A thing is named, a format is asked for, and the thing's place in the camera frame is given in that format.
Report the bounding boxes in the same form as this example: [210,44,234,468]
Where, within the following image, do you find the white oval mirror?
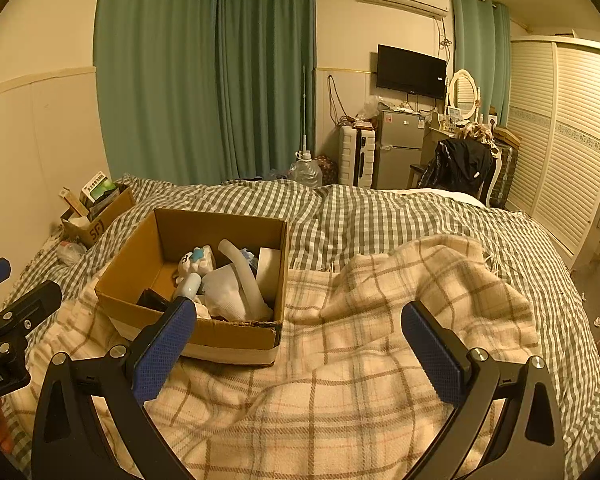
[448,69,480,122]

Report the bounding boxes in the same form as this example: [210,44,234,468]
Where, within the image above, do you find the large clear water bottle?
[294,150,324,187]

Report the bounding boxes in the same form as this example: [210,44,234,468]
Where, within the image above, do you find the beige tape roll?
[217,239,270,307]

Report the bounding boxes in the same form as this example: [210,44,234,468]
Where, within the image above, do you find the white plush toy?
[174,245,217,286]

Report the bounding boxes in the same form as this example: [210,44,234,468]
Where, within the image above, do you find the white pole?
[302,65,313,153]

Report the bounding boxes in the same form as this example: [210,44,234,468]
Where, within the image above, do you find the brown suitcase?
[492,127,522,211]

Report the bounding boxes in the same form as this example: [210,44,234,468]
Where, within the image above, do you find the black glossy case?
[136,287,172,311]

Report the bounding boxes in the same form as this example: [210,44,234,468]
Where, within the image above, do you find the dark floral bag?
[315,156,339,184]

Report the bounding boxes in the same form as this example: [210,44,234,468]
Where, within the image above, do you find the green white medicine box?
[80,172,112,202]

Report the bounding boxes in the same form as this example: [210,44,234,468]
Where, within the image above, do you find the black jacket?
[422,139,496,196]

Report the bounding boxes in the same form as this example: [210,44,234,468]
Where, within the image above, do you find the silver small fridge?
[371,109,427,191]

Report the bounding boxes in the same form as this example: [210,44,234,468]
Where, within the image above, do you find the narrow green curtain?
[452,0,511,128]

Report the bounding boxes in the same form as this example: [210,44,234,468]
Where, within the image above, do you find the small printed cardboard box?
[60,185,136,248]

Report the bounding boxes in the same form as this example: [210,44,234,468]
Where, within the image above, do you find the large cardboard box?
[95,208,289,366]

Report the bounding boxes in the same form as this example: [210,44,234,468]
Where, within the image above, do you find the clear plastic bag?
[55,241,88,265]

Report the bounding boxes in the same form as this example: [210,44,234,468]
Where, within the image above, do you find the hanging wall cables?
[327,74,347,123]

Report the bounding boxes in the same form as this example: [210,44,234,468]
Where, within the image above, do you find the white louvred wardrobe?
[500,35,600,271]

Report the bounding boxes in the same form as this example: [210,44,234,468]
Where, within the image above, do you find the white dressing table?
[410,125,463,181]

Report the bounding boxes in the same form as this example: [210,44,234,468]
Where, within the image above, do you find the floral patterned cloth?
[462,122,496,149]

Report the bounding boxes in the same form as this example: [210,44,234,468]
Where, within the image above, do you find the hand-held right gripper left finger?
[31,297,198,480]

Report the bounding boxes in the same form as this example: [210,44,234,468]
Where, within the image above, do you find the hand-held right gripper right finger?
[401,301,566,480]

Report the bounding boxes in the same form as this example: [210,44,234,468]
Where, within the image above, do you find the white paper box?
[256,247,282,293]

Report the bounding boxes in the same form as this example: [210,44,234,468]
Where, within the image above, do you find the beige plaid blanket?
[7,237,541,480]

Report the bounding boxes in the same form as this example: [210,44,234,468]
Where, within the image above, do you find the black wall television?
[376,44,447,101]

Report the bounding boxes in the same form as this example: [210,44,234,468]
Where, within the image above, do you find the beige slim carton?
[60,187,88,217]

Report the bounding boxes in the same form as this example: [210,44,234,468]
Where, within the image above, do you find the white ribbed suitcase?
[338,125,378,188]

